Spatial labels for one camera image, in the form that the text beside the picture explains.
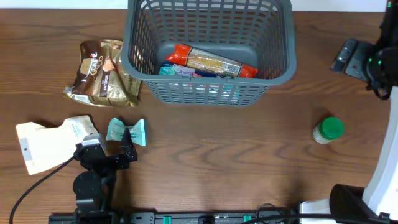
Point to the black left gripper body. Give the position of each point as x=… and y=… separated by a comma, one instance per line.
x=109, y=160

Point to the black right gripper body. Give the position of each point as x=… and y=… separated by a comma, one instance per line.
x=352, y=59

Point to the gold brown coffee bag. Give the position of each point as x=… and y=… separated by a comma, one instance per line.
x=101, y=79

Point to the green lid jar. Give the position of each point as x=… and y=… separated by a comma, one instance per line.
x=328, y=130

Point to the colourful tissue multipack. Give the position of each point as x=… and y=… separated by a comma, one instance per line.
x=168, y=68

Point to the orange pasta packet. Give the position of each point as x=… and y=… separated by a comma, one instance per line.
x=204, y=61

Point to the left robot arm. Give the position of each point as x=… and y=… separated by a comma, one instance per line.
x=94, y=187

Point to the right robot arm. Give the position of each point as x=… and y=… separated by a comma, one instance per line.
x=375, y=64

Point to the teal tissue pack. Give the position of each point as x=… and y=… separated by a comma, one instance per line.
x=116, y=130

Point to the cream paper pouch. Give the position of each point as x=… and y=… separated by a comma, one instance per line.
x=44, y=148

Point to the grey plastic basket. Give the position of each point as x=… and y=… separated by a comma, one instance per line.
x=259, y=33

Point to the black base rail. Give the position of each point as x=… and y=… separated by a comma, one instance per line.
x=181, y=218

